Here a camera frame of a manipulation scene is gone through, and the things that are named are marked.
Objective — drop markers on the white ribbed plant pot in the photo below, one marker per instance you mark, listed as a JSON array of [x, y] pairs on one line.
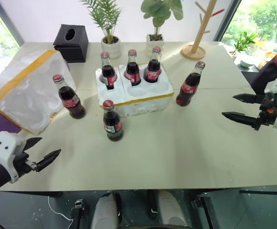
[[150, 44], [110, 48]]

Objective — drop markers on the grey rounded shape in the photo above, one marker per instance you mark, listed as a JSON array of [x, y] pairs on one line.
[[105, 212], [171, 210]]

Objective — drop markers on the white bowl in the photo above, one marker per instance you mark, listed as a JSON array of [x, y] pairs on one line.
[[246, 64]]

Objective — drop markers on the black table frame bar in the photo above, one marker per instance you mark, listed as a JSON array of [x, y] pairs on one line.
[[264, 192], [33, 193]]

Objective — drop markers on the black upright post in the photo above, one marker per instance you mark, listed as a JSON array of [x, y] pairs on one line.
[[152, 205]]

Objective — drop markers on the white foam lid yellow tape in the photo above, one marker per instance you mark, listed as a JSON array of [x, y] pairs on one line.
[[26, 95]]

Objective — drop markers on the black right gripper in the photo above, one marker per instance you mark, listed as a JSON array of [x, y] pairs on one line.
[[269, 109]]

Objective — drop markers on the black table bracket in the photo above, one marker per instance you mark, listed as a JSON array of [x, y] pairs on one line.
[[78, 212], [202, 210]]

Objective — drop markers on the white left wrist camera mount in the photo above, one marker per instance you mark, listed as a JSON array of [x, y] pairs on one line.
[[6, 145]]

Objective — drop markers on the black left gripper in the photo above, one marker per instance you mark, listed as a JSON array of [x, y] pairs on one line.
[[21, 164]]

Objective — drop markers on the wooden branch stand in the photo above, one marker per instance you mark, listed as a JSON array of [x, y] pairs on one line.
[[196, 45]]

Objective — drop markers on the green palm plant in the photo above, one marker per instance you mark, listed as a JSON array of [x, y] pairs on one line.
[[105, 19]]

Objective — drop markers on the black tissue box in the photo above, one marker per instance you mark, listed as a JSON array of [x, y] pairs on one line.
[[71, 47]]

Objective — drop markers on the purple round stool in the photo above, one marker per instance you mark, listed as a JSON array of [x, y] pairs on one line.
[[0, 122]]

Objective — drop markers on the green round-leaf plant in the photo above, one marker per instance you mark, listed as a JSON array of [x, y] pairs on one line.
[[161, 10]]

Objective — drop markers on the white foam bottle tray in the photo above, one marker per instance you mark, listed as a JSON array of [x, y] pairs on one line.
[[140, 105]]

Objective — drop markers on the glass cola bottle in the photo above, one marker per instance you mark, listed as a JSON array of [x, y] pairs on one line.
[[152, 71], [72, 103], [132, 71], [188, 90], [108, 74], [113, 126]]

